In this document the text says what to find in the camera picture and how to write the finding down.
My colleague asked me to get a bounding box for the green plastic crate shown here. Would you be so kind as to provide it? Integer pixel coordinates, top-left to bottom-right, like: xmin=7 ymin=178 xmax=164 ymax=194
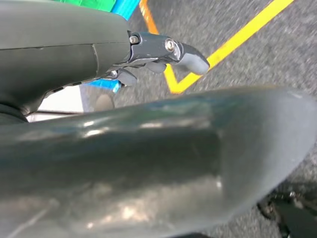
xmin=53 ymin=0 xmax=117 ymax=12

